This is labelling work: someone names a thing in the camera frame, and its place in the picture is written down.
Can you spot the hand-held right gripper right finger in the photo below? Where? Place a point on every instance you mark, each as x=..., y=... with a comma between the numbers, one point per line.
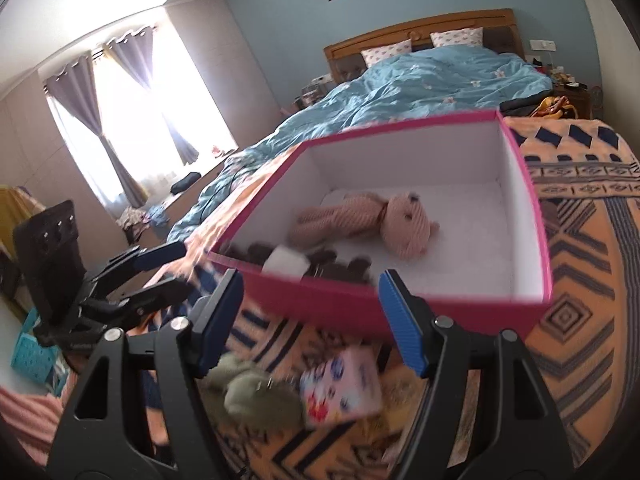
x=400, y=320

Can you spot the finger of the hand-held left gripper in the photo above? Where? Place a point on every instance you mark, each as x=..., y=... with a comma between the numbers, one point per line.
x=160, y=295
x=157, y=255

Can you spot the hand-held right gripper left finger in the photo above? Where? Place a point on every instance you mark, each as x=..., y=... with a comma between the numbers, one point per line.
x=225, y=320

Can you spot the pink cardboard box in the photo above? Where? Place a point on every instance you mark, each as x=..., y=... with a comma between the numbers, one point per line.
x=325, y=305

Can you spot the green plush toy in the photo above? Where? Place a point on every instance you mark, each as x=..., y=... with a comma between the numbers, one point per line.
x=255, y=395

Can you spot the pink printed pouch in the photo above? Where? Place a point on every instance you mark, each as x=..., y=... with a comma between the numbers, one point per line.
x=345, y=385

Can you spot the person's left forearm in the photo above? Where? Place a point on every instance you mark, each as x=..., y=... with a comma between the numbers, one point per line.
x=25, y=415

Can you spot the pile of clothes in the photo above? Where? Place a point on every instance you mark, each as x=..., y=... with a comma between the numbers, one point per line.
x=142, y=220

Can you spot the dark brown plush toy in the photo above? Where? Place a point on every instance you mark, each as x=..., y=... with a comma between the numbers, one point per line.
x=345, y=267

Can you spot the black item on windowsill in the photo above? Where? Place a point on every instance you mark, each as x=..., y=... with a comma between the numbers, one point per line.
x=185, y=183

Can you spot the teal plastic basket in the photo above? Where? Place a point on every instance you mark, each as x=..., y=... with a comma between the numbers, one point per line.
x=30, y=355

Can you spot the pink striped teddy bear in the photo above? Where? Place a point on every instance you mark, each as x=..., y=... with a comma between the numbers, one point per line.
x=405, y=225

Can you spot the grey curtain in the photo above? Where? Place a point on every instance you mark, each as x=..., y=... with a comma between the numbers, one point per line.
x=80, y=105
x=145, y=75

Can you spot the orange patterned blanket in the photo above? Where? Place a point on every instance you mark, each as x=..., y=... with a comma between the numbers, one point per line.
x=575, y=310

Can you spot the cluttered bedside table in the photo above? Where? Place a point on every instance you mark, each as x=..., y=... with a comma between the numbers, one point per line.
x=312, y=92

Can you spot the blue floral duvet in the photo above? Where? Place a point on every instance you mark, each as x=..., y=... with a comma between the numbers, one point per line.
x=400, y=85

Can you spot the white patterned pillow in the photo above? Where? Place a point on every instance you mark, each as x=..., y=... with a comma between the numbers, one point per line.
x=385, y=54
x=457, y=38

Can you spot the wooden nightstand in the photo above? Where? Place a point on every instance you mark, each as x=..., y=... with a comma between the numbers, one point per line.
x=572, y=102

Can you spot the wooden headboard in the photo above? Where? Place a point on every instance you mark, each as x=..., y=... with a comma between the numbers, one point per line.
x=425, y=27

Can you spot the white wall socket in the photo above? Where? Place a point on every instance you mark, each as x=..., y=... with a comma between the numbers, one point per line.
x=543, y=45

